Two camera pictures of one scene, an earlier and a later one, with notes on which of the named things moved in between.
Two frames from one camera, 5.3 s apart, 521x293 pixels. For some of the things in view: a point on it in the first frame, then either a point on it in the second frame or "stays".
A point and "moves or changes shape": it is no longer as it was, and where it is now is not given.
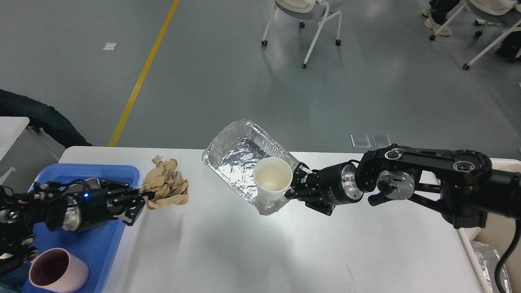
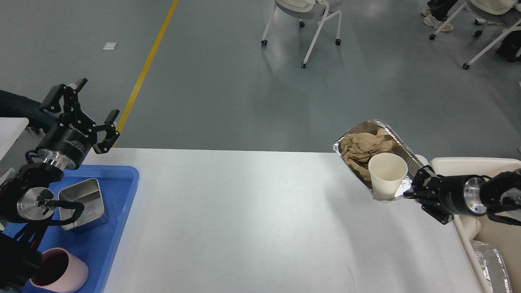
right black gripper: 339,184 to 460,194
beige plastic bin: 497,229 stays
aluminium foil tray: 234,155 to 414,164
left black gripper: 96,207 to 66,143
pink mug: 56,270 stays
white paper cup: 272,176 moves or changes shape
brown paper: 170,187 to 358,149
